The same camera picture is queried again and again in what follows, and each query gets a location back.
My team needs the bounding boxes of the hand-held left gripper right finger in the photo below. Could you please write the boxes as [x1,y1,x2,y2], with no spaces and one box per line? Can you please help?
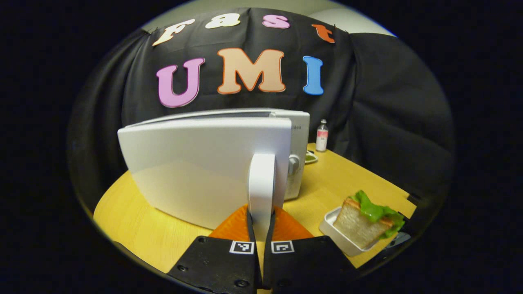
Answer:
[264,204,360,294]

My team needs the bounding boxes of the clear bottle with pink label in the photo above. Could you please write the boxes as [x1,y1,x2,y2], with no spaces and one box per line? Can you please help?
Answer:
[316,119,329,152]

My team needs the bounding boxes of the lettuce sandwich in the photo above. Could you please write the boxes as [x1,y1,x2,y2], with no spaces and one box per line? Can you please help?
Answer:
[333,190,406,249]

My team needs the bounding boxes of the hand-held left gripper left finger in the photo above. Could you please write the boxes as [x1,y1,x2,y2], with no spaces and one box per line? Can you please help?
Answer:
[167,204,263,294]

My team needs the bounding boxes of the black backdrop cloth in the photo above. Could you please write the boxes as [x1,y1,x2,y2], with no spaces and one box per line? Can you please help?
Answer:
[67,7,455,213]

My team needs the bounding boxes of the white microwave oven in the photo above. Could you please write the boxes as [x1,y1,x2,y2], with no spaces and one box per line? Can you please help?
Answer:
[118,108,310,231]

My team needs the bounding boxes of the white rectangular tray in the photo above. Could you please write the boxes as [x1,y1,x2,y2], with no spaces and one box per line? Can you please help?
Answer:
[319,206,380,258]

